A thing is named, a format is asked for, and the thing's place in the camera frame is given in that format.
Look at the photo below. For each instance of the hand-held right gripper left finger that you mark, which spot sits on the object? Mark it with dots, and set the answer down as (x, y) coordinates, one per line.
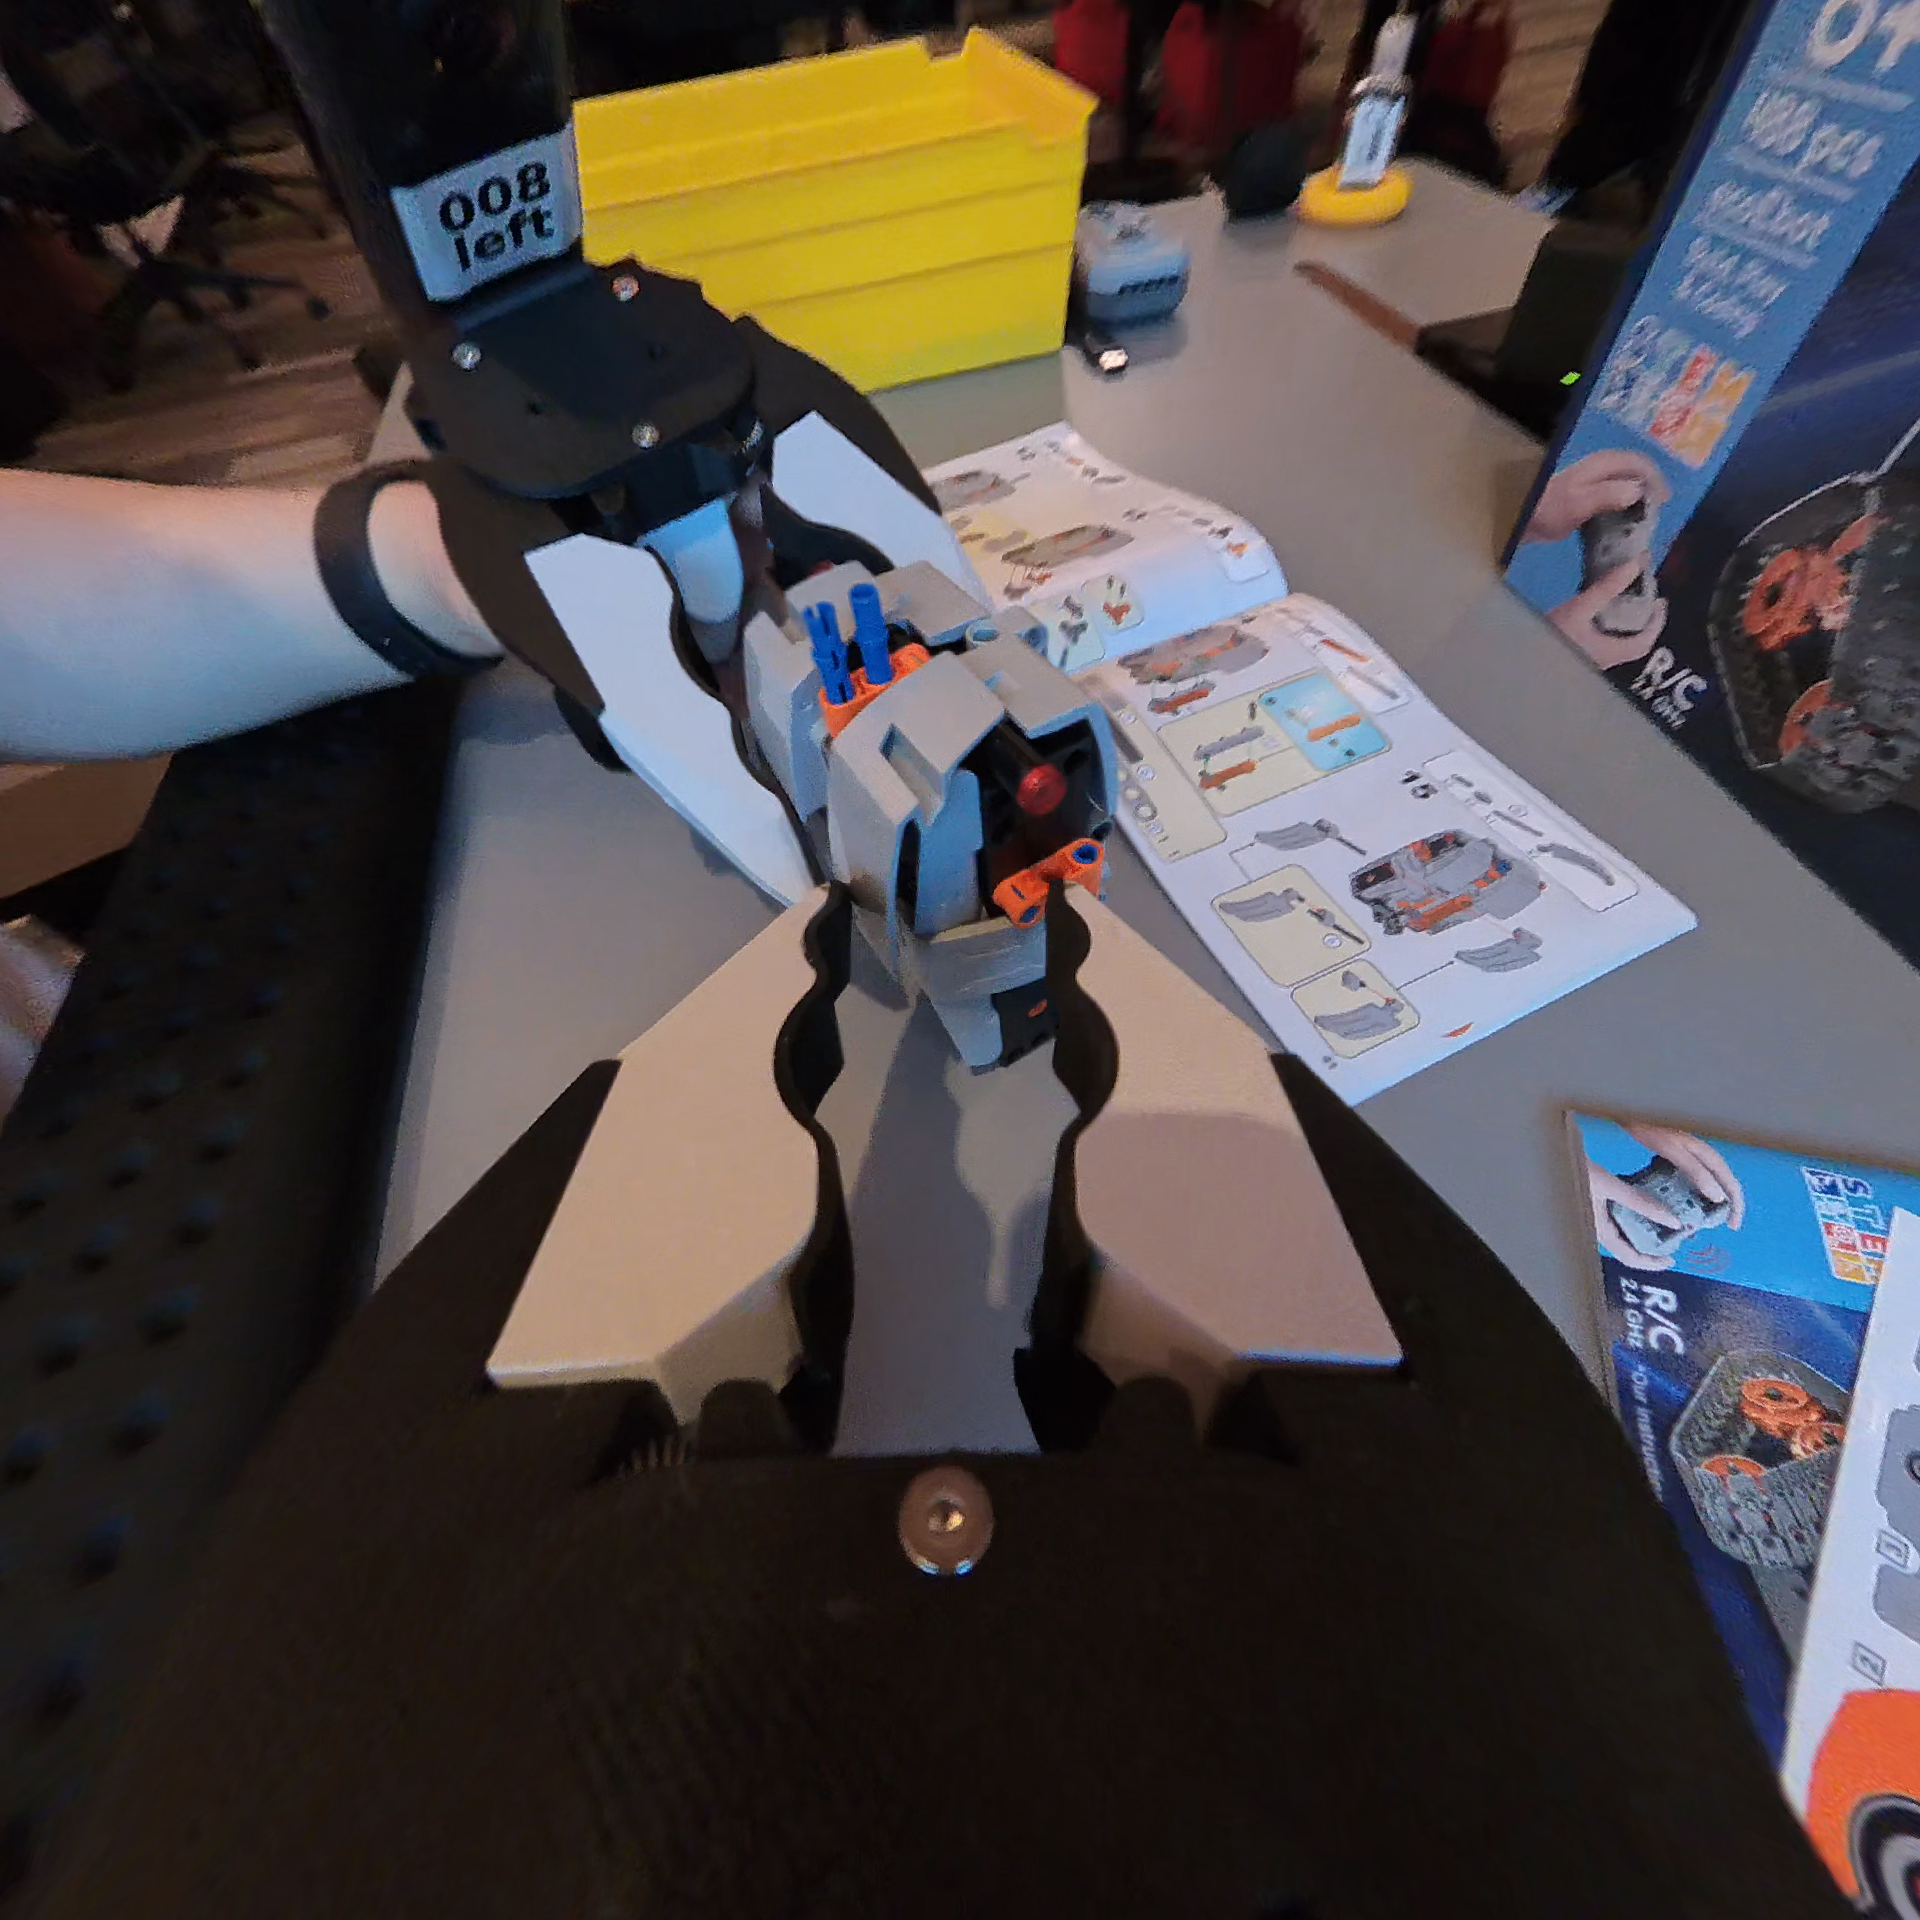
(661, 1201)

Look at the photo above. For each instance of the black wristband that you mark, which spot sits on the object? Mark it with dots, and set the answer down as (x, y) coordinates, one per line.
(353, 601)

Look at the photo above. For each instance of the red bag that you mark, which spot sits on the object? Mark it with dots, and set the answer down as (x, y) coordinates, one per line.
(1201, 74)

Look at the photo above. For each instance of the black charger box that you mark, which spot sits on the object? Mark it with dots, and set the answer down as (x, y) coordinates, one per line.
(1568, 314)

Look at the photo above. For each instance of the yellow tape roll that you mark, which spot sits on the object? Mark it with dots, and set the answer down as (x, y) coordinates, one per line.
(1354, 198)

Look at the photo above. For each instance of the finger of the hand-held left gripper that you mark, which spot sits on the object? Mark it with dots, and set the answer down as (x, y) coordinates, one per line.
(871, 495)
(661, 705)

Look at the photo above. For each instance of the white instruction booklet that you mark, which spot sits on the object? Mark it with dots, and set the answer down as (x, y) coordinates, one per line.
(1351, 781)

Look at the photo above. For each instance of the black round speaker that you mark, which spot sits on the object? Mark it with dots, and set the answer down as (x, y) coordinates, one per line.
(1268, 172)

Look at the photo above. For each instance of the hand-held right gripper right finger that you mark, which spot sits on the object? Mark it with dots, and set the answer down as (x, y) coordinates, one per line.
(1215, 1201)

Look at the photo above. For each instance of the grey building block model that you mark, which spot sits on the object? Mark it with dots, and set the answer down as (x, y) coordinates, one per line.
(884, 781)

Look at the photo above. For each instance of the blue manual booklet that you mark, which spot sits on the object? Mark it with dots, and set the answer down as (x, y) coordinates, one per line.
(1710, 1350)

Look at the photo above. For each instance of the blue toy robot kit box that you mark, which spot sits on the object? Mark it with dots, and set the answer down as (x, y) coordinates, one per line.
(1754, 451)

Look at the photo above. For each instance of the grey battery hub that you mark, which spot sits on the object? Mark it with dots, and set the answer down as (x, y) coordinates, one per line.
(1133, 263)

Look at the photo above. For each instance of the yellow plastic bin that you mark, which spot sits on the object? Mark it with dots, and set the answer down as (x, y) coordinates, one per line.
(841, 195)

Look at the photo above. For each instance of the grey orange sticker sheet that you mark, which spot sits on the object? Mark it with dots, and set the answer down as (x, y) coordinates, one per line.
(1868, 1575)

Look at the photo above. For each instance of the small clear bottle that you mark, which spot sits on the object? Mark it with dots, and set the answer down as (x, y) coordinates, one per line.
(1372, 120)

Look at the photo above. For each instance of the grey desk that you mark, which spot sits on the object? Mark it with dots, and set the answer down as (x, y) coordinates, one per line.
(1724, 1020)

